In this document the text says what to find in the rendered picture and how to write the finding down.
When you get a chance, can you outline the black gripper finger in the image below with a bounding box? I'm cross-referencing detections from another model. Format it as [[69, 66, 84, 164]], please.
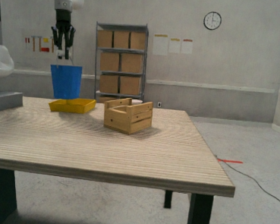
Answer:
[[51, 25, 63, 59], [63, 25, 76, 60]]

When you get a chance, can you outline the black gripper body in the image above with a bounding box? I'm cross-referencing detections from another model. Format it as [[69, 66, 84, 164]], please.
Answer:
[[55, 10, 71, 33]]

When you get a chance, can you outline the small wooden crate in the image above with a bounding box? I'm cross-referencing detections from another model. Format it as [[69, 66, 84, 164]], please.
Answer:
[[104, 98, 153, 135]]

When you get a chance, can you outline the white and pink yogurt cup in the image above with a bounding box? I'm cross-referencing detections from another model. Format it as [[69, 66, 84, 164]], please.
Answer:
[[132, 99, 142, 105]]

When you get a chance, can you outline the yellow shallow tray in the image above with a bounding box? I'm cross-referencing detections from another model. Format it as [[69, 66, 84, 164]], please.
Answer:
[[49, 99, 96, 114]]

